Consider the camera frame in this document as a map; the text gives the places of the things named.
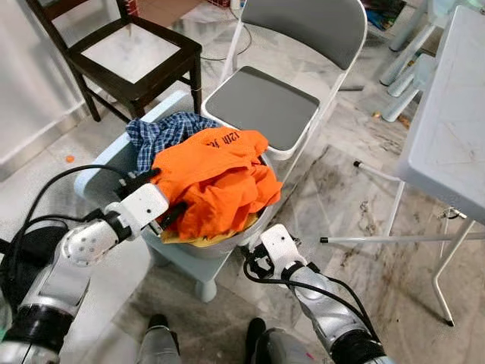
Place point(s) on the dark wooden chair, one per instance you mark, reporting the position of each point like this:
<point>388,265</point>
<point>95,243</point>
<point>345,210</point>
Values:
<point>195,83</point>

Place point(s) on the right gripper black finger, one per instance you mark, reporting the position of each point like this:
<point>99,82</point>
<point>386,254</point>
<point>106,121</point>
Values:
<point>258,263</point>

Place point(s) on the grey robot leg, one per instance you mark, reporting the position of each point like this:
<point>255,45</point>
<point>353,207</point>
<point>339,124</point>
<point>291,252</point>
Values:
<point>158,345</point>
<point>280,349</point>

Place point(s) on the grey right robot leg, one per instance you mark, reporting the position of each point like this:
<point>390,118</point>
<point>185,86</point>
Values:
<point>280,349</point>

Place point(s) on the black round fan base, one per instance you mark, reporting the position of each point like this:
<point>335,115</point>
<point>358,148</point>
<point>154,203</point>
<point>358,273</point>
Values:
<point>23,250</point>

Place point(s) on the yellow garment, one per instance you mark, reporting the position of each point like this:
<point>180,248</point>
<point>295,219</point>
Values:
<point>227,240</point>

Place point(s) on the red lattice crate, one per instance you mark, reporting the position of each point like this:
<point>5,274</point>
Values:
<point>132,7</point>

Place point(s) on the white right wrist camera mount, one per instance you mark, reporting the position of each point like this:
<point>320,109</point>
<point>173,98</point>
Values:
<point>280,246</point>

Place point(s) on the grey folding table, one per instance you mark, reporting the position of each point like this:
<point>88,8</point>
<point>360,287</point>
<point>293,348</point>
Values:
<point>455,114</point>

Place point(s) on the grey folding chair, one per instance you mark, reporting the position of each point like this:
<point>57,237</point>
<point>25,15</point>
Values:
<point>261,106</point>

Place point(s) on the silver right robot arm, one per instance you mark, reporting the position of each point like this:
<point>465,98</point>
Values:
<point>326,303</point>

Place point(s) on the orange garment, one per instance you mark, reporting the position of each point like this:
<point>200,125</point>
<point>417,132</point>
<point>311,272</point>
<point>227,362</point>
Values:
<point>220,182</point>

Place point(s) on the white plastic kids table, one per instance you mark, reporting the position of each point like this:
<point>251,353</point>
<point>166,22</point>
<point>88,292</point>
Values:
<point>402,64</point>

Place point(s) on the grey left robot leg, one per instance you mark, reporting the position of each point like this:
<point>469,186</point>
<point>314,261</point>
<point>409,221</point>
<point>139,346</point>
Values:
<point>158,345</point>

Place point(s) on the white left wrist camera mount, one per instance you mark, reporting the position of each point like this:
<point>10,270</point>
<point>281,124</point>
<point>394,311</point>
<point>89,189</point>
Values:
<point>140,208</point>

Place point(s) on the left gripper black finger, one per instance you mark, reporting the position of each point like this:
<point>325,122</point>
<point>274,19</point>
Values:
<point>145,179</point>
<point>173,215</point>

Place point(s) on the small orange disc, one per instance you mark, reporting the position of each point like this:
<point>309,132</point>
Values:
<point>69,159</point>

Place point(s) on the blue checked shirt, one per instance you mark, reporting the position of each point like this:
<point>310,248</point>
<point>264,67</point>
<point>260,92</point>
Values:
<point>159,133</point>

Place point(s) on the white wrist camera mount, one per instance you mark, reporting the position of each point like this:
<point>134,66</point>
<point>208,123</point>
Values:
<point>140,208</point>
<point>280,246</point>

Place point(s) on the light blue plastic stool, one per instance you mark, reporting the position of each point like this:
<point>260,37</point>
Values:
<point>95,178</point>

